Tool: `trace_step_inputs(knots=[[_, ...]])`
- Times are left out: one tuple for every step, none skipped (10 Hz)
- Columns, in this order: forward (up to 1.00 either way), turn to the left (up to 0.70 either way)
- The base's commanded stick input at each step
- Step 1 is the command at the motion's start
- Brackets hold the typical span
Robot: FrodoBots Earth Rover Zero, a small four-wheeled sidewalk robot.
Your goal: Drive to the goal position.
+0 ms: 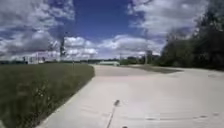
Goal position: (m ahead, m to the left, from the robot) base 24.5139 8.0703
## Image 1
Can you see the low pale building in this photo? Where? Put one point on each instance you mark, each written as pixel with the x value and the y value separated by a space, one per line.
pixel 108 63

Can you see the pole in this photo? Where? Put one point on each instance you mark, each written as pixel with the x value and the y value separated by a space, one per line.
pixel 146 57

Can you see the pale concrete path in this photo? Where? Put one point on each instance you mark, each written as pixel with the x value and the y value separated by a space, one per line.
pixel 150 96

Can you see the tall dark mast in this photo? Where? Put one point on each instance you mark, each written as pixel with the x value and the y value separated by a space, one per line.
pixel 62 48

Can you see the white building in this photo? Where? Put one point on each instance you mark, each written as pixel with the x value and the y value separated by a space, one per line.
pixel 43 56

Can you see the green grass field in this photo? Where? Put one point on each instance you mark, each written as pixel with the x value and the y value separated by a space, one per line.
pixel 33 90

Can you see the row of dark trees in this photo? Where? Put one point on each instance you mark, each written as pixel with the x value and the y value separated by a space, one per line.
pixel 203 46

